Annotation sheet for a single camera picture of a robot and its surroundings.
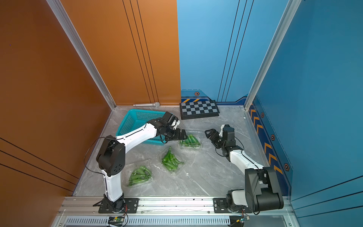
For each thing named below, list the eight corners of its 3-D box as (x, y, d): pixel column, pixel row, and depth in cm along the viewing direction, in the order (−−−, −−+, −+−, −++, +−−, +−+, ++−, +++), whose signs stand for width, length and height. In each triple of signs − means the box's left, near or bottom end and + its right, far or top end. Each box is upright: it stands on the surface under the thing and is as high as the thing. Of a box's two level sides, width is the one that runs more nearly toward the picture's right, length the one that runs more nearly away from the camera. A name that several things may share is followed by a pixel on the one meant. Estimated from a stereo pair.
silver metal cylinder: (134, 107, 124) (133, 104, 121) (134, 104, 126) (133, 102, 124) (159, 107, 124) (159, 104, 121) (160, 104, 126) (159, 101, 124)
